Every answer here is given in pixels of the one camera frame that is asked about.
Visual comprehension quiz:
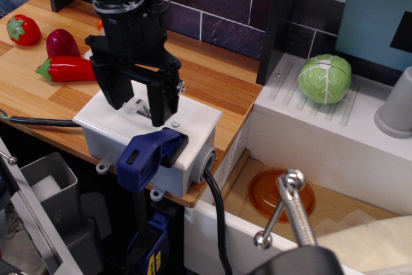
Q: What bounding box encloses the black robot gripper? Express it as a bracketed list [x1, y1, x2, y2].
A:
[86, 0, 185, 127]

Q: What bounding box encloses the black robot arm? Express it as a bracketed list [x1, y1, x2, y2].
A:
[85, 0, 185, 127]

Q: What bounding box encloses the toy fried egg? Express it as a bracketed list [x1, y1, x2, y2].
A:
[84, 50, 93, 60]

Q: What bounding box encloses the toy salmon sushi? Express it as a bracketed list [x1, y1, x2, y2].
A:
[97, 19, 104, 33]

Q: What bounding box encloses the red toy chili pepper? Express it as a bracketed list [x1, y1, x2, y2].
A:
[35, 56, 96, 82]

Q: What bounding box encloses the purple toy eggplant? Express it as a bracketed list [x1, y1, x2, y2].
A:
[46, 28, 81, 58]

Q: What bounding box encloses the red toy strawberry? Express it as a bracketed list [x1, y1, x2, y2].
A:
[6, 14, 41, 46]

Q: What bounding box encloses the grey metal bin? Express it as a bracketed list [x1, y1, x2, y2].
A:
[21, 152, 82, 234]

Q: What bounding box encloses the orange plastic bowl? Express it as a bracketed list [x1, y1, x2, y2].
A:
[248, 169, 315, 218]

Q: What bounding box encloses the blue bar clamp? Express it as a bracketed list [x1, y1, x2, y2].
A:
[116, 128, 189, 275]

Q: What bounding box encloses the green toy cabbage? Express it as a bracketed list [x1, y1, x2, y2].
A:
[298, 54, 351, 105]

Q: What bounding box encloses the white toy sink unit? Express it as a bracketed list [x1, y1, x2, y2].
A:
[183, 52, 412, 275]

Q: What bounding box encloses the light blue box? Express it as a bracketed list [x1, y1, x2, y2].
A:
[335, 0, 411, 71]

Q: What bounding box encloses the grey plastic cup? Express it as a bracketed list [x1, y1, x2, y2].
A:
[374, 67, 411, 138]

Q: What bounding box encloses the white switch box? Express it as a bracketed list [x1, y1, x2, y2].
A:
[73, 82, 222, 199]

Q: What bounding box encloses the thin black green cable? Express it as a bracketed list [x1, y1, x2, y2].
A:
[0, 111, 81, 128]

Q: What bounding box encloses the black power cable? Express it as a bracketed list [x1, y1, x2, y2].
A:
[203, 169, 233, 275]

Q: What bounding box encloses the dark vertical post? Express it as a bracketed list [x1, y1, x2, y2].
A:
[256, 0, 295, 85]

